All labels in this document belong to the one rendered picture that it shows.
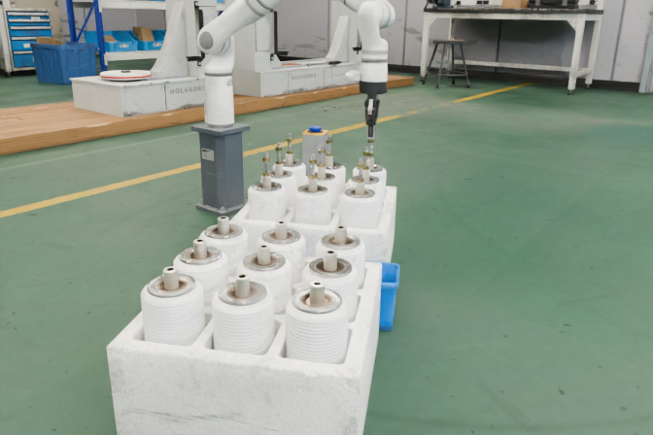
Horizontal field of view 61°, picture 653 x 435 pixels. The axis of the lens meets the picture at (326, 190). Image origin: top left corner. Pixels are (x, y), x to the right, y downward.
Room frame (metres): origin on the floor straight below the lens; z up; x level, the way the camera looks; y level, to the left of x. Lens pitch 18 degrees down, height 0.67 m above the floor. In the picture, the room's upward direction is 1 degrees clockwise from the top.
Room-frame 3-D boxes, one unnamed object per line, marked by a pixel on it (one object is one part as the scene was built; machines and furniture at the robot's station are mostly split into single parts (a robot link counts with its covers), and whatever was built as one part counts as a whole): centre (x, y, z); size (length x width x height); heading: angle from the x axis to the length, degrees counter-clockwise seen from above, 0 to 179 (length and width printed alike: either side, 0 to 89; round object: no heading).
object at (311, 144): (1.72, 0.04, 0.16); 0.07 x 0.07 x 0.31; 80
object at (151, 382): (0.88, 0.11, 0.09); 0.39 x 0.39 x 0.18; 80
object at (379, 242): (1.42, 0.01, 0.09); 0.39 x 0.39 x 0.18; 80
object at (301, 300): (0.75, 0.01, 0.25); 0.08 x 0.08 x 0.01
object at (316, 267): (0.86, -0.01, 0.25); 0.08 x 0.08 x 0.01
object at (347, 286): (0.86, -0.01, 0.16); 0.10 x 0.10 x 0.18
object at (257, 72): (4.84, 0.25, 0.45); 1.51 x 0.57 x 0.74; 142
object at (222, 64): (1.87, 0.37, 0.54); 0.09 x 0.09 x 0.17; 65
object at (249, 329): (0.77, 0.13, 0.16); 0.10 x 0.10 x 0.18
